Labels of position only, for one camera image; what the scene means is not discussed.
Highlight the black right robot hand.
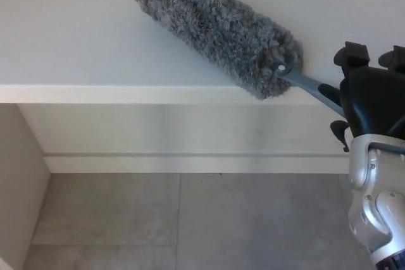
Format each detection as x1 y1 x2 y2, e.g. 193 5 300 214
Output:
330 41 405 152

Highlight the grey fluffy duster with handle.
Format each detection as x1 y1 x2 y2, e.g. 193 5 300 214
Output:
128 0 347 119

